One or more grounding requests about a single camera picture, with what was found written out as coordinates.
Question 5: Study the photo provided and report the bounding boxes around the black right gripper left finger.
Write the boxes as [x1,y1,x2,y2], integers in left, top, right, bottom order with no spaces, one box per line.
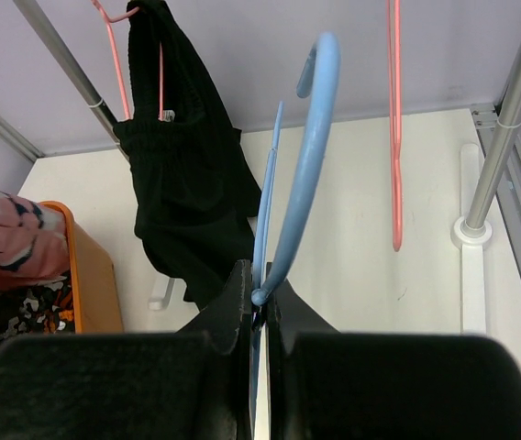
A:
[0,260,253,439]

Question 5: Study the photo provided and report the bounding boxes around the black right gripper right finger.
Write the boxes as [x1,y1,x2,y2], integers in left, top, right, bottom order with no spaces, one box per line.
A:
[264,282,521,439]

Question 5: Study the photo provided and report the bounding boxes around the blue hanger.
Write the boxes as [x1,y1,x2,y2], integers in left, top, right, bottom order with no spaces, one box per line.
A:
[249,32,340,424]

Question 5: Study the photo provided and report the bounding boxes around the orange camouflage shorts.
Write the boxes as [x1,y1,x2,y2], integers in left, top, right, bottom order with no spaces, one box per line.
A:
[0,280,75,345]

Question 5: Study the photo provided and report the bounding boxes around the pink patterned shorts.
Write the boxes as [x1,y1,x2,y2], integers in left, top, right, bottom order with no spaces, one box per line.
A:
[0,192,70,290]

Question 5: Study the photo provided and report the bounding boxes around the pink hanger of camouflage shorts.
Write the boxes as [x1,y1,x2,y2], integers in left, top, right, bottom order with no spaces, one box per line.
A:
[386,1,403,252]

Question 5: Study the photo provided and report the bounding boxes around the black shorts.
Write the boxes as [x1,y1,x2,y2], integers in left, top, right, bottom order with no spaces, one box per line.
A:
[114,1,261,308]

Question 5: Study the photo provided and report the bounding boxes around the pink hanger of black shorts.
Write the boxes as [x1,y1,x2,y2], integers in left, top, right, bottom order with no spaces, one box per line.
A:
[91,0,165,121]

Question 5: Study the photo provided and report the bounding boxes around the orange plastic basket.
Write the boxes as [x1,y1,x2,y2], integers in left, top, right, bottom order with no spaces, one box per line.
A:
[42,201,124,334]

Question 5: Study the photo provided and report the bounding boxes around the metal clothes rack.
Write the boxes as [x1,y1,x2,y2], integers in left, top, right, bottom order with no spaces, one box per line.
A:
[12,0,521,336]

